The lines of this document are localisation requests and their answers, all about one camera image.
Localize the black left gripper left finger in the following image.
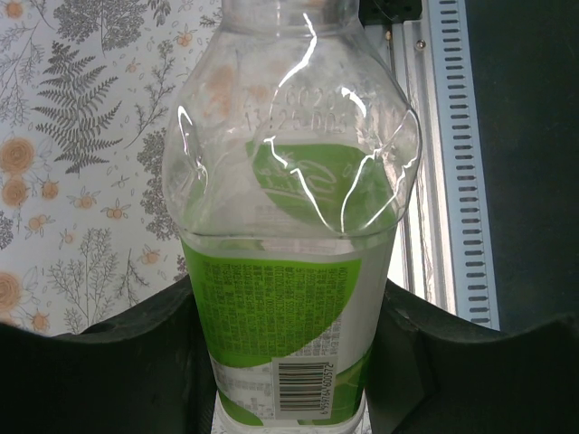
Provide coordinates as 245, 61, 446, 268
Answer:
0, 274, 219, 434

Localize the clear bottle with green label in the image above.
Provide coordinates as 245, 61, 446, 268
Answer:
161, 0, 422, 434

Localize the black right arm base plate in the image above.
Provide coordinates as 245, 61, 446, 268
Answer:
359, 0, 425, 27

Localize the slotted grey cable duct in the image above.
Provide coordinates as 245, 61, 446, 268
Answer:
422, 0, 502, 332

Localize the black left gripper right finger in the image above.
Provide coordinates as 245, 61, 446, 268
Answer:
361, 278, 579, 434

